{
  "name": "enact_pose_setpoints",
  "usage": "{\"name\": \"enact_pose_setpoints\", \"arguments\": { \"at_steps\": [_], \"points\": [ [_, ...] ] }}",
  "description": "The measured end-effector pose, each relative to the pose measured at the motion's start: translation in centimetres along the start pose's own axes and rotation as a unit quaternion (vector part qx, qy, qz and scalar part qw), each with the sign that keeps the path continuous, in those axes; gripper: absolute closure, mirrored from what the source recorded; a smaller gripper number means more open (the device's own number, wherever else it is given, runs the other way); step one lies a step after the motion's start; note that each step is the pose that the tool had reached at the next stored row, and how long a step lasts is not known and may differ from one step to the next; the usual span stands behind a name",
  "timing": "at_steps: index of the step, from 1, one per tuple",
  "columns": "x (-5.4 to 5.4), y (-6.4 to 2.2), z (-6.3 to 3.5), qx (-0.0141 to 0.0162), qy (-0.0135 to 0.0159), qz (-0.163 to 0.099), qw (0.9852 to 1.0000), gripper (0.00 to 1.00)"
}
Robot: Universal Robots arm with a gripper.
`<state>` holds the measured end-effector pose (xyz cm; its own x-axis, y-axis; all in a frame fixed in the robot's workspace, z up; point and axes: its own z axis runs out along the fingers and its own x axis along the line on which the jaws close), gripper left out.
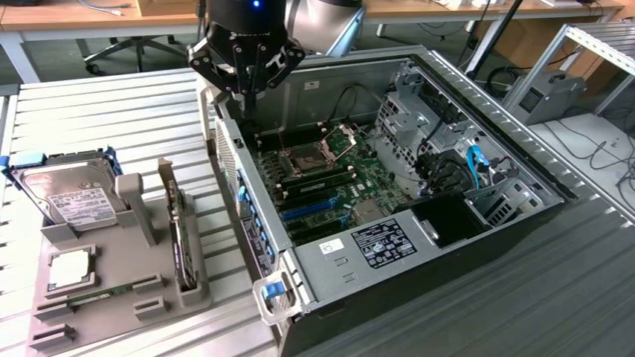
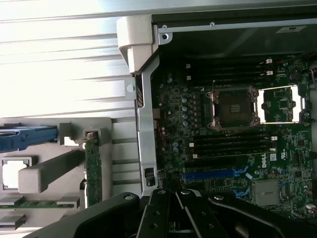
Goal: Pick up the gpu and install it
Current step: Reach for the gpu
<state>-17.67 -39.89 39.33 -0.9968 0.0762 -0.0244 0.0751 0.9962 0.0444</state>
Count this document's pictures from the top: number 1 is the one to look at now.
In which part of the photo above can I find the open black PC case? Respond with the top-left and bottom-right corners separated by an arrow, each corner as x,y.
198,44 -> 579,357

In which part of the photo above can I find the black wire bundle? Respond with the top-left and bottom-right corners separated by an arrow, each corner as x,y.
415,148 -> 471,196

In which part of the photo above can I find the blue expansion slot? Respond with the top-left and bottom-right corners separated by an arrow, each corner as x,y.
280,199 -> 335,221

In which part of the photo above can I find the graphics card with metal bracket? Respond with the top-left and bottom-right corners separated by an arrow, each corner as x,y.
158,158 -> 199,295

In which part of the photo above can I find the silver chipset heatsink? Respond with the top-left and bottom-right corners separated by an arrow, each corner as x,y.
353,200 -> 391,222

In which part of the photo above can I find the office chair base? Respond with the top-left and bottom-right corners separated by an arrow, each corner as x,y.
82,35 -> 196,75

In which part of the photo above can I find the green motherboard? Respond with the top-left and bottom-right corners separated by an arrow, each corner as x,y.
250,124 -> 423,248

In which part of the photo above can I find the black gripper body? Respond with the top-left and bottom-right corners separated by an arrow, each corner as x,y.
204,0 -> 291,48

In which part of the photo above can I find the brown box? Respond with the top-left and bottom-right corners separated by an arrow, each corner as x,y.
136,0 -> 208,18

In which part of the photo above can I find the blue wire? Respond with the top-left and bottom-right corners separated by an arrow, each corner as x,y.
466,144 -> 486,191

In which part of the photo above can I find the metal socket cover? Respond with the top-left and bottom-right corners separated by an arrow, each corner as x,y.
319,124 -> 359,164

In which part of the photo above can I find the black coiled cable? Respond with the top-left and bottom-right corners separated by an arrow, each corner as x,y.
486,65 -> 521,94

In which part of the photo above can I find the grey control box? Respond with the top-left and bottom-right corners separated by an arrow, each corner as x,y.
515,72 -> 590,126

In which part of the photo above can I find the grey power supply unit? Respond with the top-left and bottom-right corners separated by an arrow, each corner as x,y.
293,210 -> 441,304

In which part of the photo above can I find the green RAM stick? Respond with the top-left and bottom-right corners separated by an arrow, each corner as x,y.
67,284 -> 138,308

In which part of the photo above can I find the metal disk bay cage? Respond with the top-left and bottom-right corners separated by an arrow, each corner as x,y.
374,62 -> 481,194

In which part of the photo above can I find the aluminium frame slat table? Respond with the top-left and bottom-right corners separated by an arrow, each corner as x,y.
501,20 -> 635,116

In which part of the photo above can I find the grey parts rack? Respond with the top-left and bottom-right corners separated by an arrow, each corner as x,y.
27,173 -> 215,354

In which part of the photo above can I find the black pole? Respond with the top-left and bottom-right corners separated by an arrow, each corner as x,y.
463,0 -> 526,79

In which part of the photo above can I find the CPU socket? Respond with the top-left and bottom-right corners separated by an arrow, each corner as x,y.
278,144 -> 330,180

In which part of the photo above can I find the hard disk with blue caddy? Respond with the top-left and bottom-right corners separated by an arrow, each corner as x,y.
0,146 -> 126,230

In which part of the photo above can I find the black RAM stick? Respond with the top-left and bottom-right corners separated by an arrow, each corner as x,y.
283,173 -> 358,201

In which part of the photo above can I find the silver CPU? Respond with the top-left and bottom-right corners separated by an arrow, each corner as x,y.
48,251 -> 96,292

